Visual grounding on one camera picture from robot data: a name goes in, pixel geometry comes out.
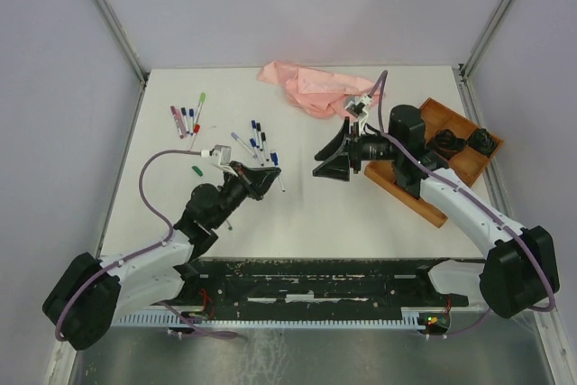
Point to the aluminium frame post left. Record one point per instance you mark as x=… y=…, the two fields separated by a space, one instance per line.
x=116 y=29

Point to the aluminium frame post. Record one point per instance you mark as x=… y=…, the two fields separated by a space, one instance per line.
x=488 y=33
x=116 y=29

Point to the light green capped pen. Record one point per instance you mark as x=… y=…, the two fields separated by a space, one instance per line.
x=200 y=104

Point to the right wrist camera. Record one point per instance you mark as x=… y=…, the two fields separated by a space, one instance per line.
x=358 y=107

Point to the aluminium frame post right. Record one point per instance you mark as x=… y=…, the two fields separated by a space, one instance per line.
x=488 y=33

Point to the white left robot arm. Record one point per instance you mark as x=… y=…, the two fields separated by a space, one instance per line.
x=94 y=292

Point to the green pen cap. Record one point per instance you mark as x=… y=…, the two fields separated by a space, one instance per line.
x=198 y=171

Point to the black mounting base plate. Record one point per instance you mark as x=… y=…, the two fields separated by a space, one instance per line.
x=310 y=290

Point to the wooden compartment tray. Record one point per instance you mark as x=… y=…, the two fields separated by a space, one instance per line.
x=465 y=146

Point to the pink cloth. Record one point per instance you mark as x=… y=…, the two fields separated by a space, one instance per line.
x=319 y=93

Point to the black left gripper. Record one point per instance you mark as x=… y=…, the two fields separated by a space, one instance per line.
x=255 y=179

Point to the pink capped pen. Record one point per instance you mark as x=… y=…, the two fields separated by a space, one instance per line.
x=184 y=116

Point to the red capped pen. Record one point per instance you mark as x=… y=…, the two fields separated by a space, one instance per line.
x=193 y=136

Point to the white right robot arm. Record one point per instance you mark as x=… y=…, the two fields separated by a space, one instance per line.
x=519 y=270

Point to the white cable duct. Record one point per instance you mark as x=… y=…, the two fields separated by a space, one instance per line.
x=157 y=318

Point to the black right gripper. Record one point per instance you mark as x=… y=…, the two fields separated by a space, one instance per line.
x=341 y=154

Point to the magenta capped pen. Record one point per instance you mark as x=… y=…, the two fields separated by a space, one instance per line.
x=177 y=120

